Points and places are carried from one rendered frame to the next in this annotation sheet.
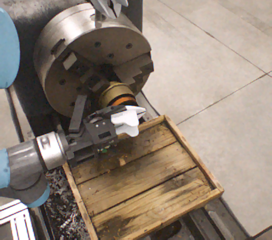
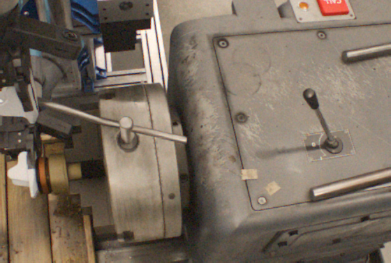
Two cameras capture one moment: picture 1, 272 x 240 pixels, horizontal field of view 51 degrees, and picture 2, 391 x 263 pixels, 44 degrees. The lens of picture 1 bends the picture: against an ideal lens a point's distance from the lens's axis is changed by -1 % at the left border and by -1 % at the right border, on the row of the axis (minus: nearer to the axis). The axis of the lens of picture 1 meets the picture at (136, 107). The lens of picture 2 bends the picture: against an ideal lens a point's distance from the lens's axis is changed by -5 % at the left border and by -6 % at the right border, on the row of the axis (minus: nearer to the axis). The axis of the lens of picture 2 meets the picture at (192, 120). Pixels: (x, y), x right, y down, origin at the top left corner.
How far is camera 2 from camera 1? 0.94 m
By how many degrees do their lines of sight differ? 52
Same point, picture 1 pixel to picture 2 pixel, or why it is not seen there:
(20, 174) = not seen: hidden behind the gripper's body
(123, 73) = (91, 185)
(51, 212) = not seen: hidden behind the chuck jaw
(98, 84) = (70, 145)
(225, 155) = not seen: outside the picture
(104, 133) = (8, 138)
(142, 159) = (45, 220)
